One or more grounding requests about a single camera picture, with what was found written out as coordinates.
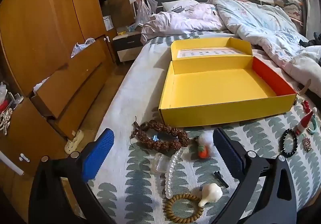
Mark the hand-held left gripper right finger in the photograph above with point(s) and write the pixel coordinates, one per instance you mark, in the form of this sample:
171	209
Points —
228	156

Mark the dark bed headboard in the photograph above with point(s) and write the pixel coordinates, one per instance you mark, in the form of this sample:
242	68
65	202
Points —
160	1

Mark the white pillow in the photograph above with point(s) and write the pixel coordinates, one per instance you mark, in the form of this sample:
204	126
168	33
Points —
175	3

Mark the patterned pillow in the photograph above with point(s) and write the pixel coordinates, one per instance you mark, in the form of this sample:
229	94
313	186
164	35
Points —
288	4

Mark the wooden wardrobe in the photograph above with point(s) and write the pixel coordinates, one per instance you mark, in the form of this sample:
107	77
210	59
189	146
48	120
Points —
37	25

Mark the white crumpled plastic bag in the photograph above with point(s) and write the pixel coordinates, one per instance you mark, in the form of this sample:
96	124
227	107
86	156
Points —
81	48

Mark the red mushroom charm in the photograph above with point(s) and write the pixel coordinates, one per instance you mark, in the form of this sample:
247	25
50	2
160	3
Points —
306	106

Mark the small black hair clip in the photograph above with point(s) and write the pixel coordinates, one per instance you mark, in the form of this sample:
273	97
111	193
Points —
220	178

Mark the dark nightstand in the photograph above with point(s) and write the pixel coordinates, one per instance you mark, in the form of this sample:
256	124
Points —
128	45

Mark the white pom-pom carrot hair clip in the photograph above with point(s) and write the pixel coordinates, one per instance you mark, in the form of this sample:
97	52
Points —
207	138

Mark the black and white patterned cloth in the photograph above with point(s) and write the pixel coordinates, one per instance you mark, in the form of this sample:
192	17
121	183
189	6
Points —
6	119

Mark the black clothing pile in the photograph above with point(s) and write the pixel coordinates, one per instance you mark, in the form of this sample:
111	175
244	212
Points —
314	42

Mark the black glossy hair clip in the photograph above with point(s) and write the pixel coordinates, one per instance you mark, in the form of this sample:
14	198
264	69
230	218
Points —
156	137

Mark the cream slipper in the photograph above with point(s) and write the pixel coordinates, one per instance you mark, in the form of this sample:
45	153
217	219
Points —
74	141

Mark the clear plastic bottle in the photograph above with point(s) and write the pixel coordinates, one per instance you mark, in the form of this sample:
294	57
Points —
2	91

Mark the metal flower brooch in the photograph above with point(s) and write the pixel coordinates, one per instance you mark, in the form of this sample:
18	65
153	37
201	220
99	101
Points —
306	143

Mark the white gourd pendant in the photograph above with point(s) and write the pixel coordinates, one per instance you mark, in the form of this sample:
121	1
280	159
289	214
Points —
212	192

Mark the grey curtain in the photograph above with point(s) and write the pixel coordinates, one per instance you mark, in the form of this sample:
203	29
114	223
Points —
308	0

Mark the clear plastic hair claw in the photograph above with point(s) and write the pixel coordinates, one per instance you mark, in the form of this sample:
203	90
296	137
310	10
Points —
160	162

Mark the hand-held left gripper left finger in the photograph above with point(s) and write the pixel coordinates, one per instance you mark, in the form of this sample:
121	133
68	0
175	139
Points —
97	156

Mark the yellow cardboard box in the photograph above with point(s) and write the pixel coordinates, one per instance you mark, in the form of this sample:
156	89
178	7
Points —
213	88

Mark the pink quilt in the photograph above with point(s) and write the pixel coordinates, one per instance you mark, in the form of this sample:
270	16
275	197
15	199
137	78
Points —
180	20

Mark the red santa hat hair clip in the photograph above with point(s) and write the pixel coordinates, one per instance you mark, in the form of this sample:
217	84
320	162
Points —
304	122

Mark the clear plastic bag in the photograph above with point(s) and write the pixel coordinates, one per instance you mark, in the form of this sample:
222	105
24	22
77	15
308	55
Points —
144	13

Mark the tan curved strip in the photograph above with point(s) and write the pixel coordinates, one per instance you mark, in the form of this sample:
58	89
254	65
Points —
306	86

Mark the blue patterned quilt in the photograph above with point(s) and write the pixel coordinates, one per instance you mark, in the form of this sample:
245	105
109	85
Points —
263	25

